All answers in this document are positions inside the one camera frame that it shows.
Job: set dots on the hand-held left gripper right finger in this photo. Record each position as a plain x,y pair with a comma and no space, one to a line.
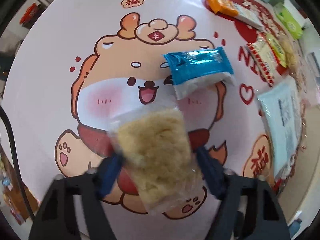
210,170

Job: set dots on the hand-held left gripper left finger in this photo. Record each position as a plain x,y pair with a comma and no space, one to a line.
111,172

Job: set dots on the clear packet beige rice cracker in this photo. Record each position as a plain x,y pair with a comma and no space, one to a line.
155,150

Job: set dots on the yellow green snack packet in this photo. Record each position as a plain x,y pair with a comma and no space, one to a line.
276,48

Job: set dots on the large light blue pack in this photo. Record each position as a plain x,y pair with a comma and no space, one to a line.
280,120

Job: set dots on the blue foil snack packet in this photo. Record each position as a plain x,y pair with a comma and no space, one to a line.
197,67

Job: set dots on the red white striped snack packet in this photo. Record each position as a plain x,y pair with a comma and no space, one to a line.
261,60

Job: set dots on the small clear beige snack packet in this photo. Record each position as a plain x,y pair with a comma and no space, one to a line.
288,52

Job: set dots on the orange snack packet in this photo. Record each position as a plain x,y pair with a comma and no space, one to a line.
220,3

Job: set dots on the green white tissue pack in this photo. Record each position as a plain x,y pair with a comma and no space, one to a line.
290,20

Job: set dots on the orange object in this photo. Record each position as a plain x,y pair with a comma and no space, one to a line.
30,13

